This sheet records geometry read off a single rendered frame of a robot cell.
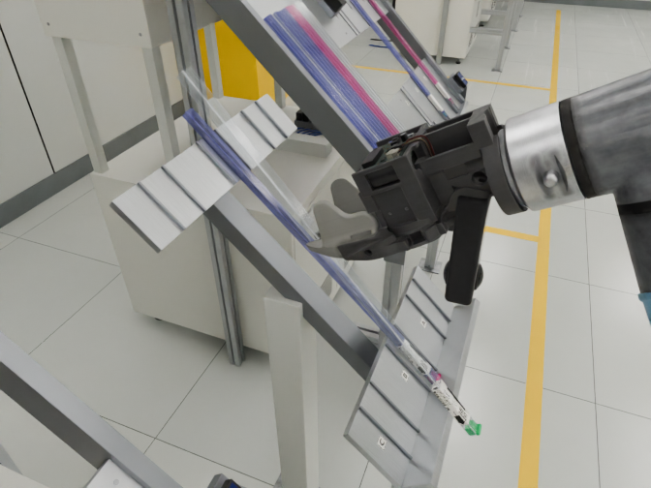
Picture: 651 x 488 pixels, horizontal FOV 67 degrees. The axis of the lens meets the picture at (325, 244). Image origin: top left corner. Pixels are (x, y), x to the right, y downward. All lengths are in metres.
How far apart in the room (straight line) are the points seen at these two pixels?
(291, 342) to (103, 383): 1.11
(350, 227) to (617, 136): 0.22
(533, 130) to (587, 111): 0.03
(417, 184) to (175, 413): 1.36
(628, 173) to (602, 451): 1.39
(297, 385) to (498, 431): 0.91
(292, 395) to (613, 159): 0.65
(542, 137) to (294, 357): 0.54
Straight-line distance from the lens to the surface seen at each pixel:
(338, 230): 0.46
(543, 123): 0.39
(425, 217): 0.41
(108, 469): 0.57
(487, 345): 1.85
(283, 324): 0.75
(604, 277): 2.32
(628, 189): 0.38
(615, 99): 0.38
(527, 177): 0.38
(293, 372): 0.82
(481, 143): 0.39
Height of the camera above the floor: 1.31
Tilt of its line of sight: 37 degrees down
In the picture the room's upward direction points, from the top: straight up
